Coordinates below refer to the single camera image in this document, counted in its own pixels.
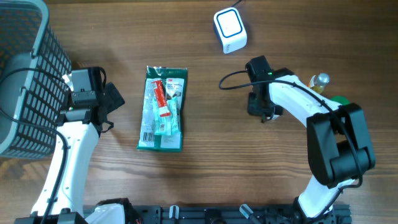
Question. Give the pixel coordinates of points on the green 3M product package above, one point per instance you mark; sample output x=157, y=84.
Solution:
x=174, y=82

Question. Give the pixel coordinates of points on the white barcode scanner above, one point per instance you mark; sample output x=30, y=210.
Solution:
x=230, y=30

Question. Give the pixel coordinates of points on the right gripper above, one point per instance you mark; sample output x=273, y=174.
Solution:
x=254, y=109

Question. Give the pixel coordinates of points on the green lid white jar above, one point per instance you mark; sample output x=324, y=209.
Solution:
x=340, y=99

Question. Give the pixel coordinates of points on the yellow liquid bottle silver cap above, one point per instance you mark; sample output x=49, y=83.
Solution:
x=318, y=82

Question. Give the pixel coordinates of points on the grey plastic mesh basket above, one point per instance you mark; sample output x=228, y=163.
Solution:
x=32, y=63

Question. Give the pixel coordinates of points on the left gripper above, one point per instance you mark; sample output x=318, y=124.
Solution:
x=111, y=96

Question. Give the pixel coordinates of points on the teal mint candy packet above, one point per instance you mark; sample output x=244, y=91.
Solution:
x=168, y=125

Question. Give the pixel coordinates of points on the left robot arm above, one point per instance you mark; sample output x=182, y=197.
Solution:
x=79, y=126

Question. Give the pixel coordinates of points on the red Kleenex tissue pack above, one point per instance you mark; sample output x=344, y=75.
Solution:
x=274, y=117

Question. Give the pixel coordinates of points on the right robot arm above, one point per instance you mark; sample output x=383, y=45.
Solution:
x=339, y=147

